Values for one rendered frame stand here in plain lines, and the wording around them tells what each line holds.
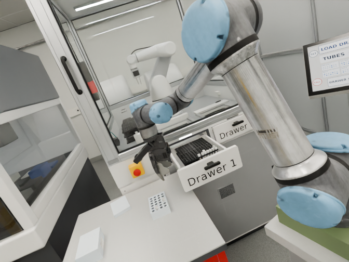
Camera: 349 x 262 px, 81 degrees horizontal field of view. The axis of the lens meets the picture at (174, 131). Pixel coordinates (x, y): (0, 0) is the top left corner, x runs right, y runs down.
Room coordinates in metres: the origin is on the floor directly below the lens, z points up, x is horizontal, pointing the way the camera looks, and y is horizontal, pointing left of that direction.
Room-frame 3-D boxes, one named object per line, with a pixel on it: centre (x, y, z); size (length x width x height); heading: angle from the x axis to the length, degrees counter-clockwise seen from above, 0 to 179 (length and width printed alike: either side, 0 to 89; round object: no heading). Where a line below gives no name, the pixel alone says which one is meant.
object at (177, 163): (1.01, -0.07, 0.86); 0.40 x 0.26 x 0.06; 8
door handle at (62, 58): (1.05, 0.37, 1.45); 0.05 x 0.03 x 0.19; 8
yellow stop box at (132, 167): (1.06, 0.27, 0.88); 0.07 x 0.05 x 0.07; 98
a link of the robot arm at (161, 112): (0.76, 0.03, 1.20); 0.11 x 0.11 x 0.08; 37
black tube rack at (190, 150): (1.01, -0.07, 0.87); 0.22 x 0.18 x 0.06; 8
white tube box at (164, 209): (0.82, 0.18, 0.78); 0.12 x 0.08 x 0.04; 7
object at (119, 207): (0.94, 0.40, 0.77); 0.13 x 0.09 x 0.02; 21
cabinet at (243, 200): (1.61, -0.03, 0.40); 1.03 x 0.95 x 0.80; 98
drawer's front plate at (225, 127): (1.17, -0.36, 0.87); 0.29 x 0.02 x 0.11; 98
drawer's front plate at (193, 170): (0.81, -0.10, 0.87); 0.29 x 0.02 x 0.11; 98
